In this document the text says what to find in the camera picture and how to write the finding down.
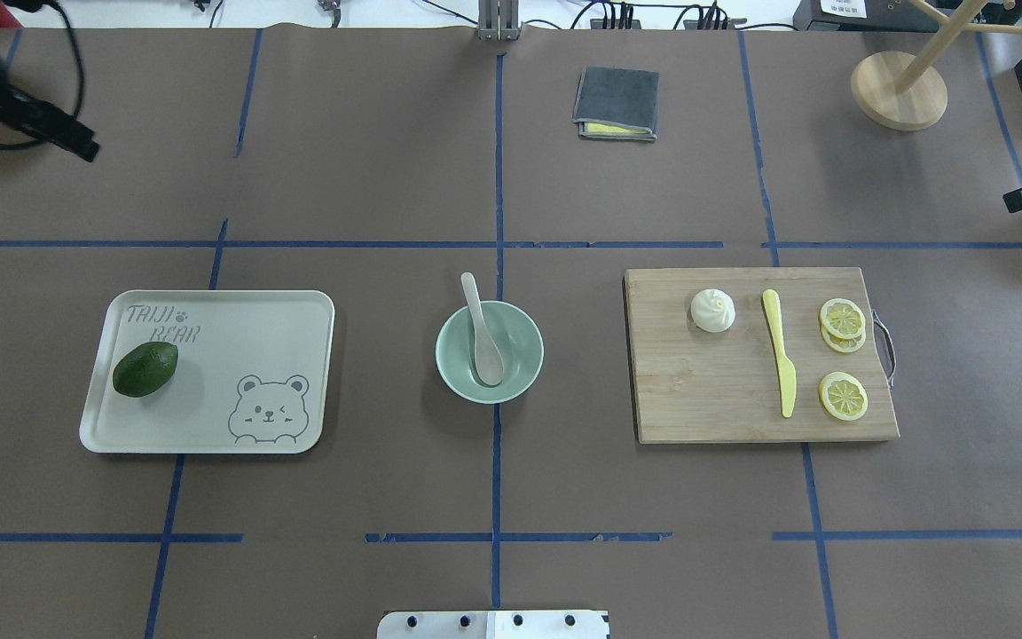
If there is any wooden cutting board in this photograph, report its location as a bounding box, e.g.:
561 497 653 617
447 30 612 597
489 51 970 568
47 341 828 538
625 267 900 444

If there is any wooden mug tree stand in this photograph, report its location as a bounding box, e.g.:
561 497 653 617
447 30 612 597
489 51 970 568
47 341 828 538
849 1 1022 132

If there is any grey folded cloth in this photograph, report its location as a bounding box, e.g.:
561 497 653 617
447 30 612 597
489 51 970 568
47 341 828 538
572 66 660 142

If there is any upper lemon slice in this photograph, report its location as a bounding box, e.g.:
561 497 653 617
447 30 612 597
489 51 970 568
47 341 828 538
819 296 867 340

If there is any white bear serving tray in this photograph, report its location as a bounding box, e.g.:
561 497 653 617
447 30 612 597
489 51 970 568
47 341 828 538
80 290 335 454

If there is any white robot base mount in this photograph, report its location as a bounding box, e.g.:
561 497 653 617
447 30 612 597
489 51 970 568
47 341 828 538
376 608 611 638

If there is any lower lemon slice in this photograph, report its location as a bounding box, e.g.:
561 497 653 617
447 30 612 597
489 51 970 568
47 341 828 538
818 371 869 422

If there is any yellow plastic knife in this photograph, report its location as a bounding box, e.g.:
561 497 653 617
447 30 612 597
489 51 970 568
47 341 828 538
761 288 798 418

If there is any white ceramic spoon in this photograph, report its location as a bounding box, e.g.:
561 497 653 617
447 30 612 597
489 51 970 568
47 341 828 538
460 272 506 387

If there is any mint green bowl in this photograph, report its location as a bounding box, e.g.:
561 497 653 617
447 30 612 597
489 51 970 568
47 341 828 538
435 300 545 405

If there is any white steamed bun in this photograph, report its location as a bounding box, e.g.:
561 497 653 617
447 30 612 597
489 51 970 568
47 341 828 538
689 288 735 333

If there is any green avocado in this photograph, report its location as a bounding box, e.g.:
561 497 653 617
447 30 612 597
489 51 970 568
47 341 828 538
111 341 179 398

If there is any lemon slice under stack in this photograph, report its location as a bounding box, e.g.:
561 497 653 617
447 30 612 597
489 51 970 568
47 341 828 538
820 327 867 353

